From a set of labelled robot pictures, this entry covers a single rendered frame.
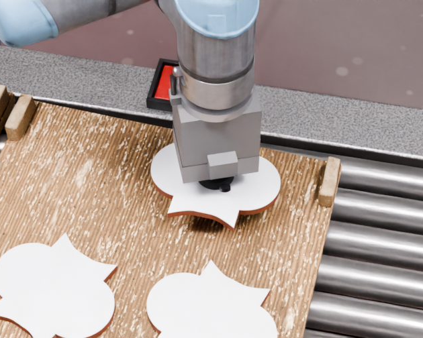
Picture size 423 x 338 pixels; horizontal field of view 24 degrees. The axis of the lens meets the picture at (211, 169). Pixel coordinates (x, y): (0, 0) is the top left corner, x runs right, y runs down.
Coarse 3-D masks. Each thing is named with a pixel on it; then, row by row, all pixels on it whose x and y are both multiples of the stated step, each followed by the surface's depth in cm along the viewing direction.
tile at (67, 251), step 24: (0, 264) 109; (24, 264) 109; (48, 264) 109; (72, 264) 109; (96, 264) 109; (0, 288) 107; (24, 288) 107; (48, 288) 107; (72, 288) 107; (96, 288) 107; (0, 312) 105; (24, 312) 105; (48, 312) 105; (72, 312) 105; (96, 312) 105; (48, 336) 104; (72, 336) 104; (96, 336) 104
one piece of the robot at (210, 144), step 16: (176, 80) 101; (176, 96) 99; (256, 96) 100; (176, 112) 101; (192, 112) 98; (208, 112) 97; (224, 112) 97; (240, 112) 98; (256, 112) 99; (176, 128) 104; (192, 128) 99; (208, 128) 99; (224, 128) 100; (240, 128) 100; (256, 128) 101; (176, 144) 107; (192, 144) 101; (208, 144) 101; (224, 144) 102; (240, 144) 102; (256, 144) 103; (192, 160) 103; (208, 160) 102; (224, 160) 102; (240, 160) 105; (256, 160) 105; (192, 176) 105; (208, 176) 106; (224, 176) 104
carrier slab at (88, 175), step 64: (64, 128) 122; (128, 128) 122; (0, 192) 116; (64, 192) 116; (128, 192) 116; (0, 256) 111; (128, 256) 111; (192, 256) 111; (256, 256) 111; (320, 256) 111; (0, 320) 106; (128, 320) 106
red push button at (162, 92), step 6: (168, 66) 129; (174, 66) 129; (162, 72) 129; (168, 72) 129; (162, 78) 128; (168, 78) 128; (162, 84) 128; (168, 84) 128; (156, 90) 127; (162, 90) 127; (168, 90) 127; (156, 96) 126; (162, 96) 126; (168, 96) 126
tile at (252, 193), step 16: (160, 160) 112; (176, 160) 112; (160, 176) 111; (176, 176) 111; (240, 176) 111; (256, 176) 111; (272, 176) 111; (160, 192) 111; (176, 192) 110; (192, 192) 110; (208, 192) 110; (224, 192) 110; (240, 192) 110; (256, 192) 110; (272, 192) 110; (176, 208) 108; (192, 208) 108; (208, 208) 108; (224, 208) 108; (240, 208) 108; (256, 208) 108; (224, 224) 108
